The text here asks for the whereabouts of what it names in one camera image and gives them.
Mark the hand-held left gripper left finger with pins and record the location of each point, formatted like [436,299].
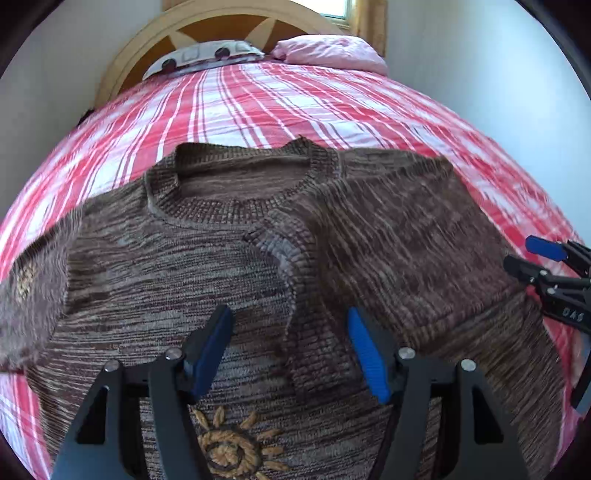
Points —
[210,353]

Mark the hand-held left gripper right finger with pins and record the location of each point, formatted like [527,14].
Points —
[367,355]

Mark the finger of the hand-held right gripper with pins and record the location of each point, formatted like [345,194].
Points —
[531,272]
[547,247]

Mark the brown knit sweater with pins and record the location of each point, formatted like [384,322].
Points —
[258,258]

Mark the red plaid bedsheet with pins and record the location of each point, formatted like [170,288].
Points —
[277,106]

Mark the yellow patterned curtain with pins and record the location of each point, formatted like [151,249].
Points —
[374,23]

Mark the pink pillow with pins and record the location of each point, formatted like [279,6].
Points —
[328,53]

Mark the grey patterned pillow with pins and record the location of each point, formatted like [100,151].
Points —
[203,55]

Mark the window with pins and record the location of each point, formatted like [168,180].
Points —
[351,8]

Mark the cream wooden headboard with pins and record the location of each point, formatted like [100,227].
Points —
[138,46]

